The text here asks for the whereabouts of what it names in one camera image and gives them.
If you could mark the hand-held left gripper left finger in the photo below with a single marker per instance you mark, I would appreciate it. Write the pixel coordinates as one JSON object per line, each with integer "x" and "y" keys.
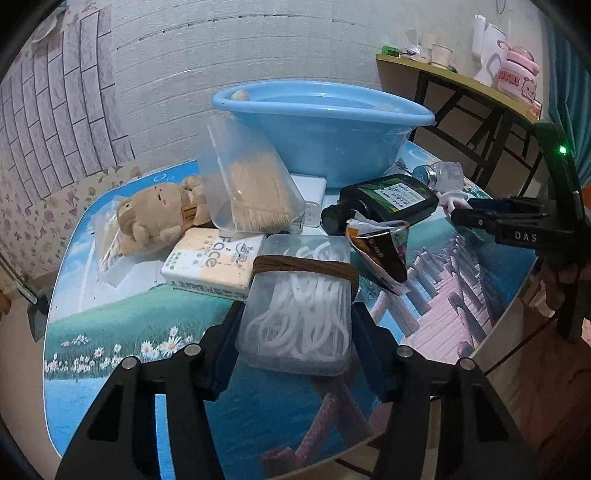
{"x": 221, "y": 357}

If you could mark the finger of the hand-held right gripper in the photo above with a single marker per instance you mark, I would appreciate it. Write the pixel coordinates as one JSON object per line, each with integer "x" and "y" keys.
{"x": 475, "y": 220}
{"x": 508, "y": 206}

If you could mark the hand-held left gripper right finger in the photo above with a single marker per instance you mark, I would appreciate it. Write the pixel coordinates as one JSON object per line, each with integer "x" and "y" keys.
{"x": 369, "y": 353}

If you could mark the small white toy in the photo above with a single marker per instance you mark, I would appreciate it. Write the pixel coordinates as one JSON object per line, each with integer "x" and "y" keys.
{"x": 455, "y": 198}

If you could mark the small clear bottle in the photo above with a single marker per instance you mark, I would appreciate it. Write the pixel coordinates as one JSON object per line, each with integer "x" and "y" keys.
{"x": 436, "y": 173}

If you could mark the clear floss pick box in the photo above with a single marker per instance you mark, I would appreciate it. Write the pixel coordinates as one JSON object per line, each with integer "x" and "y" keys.
{"x": 295, "y": 318}

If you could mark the black shampoo bottle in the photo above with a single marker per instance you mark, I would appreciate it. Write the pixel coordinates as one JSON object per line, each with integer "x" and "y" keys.
{"x": 392, "y": 201}

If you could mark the yellow white tissue pack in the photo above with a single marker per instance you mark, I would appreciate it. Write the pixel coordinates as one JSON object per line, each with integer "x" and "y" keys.
{"x": 203, "y": 265}

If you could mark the black orange snack wrapper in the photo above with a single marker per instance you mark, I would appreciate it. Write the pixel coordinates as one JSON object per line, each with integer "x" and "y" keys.
{"x": 383, "y": 254}

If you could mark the clear plastic bag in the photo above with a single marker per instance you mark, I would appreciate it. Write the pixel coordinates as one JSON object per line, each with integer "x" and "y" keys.
{"x": 111, "y": 258}

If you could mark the beige plush bear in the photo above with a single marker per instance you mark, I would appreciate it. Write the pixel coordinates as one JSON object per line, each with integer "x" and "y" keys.
{"x": 152, "y": 214}

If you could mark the white charger adapter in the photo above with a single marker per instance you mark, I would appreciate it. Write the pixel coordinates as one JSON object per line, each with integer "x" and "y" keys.
{"x": 311, "y": 194}

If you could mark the clear toothpick box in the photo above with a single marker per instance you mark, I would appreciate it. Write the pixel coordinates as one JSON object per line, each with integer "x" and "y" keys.
{"x": 258, "y": 194}

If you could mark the blue plastic basin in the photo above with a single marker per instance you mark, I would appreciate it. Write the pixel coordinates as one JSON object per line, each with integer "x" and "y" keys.
{"x": 323, "y": 138}

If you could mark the person's right hand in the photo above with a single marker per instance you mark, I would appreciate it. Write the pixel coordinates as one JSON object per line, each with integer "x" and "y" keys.
{"x": 564, "y": 279}

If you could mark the blue curtain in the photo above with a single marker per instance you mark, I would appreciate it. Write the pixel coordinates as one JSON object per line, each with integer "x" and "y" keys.
{"x": 568, "y": 92}

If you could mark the yellow top folding table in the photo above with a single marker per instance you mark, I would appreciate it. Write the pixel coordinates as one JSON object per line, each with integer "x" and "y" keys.
{"x": 461, "y": 84}

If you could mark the pink water bottle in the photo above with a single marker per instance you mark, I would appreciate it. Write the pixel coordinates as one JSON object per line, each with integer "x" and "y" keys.
{"x": 519, "y": 74}

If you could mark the white electric kettle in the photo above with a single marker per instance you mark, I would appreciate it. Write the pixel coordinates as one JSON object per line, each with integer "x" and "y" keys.
{"x": 491, "y": 50}

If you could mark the crumpled white plastic bag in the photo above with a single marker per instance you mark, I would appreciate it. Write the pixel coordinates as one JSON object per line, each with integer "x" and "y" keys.
{"x": 418, "y": 54}

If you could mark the metal pole with base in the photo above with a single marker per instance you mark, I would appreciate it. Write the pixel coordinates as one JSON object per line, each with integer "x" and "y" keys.
{"x": 38, "y": 318}

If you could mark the small green box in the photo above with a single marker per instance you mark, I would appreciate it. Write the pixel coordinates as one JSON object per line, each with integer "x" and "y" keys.
{"x": 390, "y": 51}

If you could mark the small beige toy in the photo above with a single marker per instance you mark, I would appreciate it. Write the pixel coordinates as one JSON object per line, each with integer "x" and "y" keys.
{"x": 240, "y": 95}

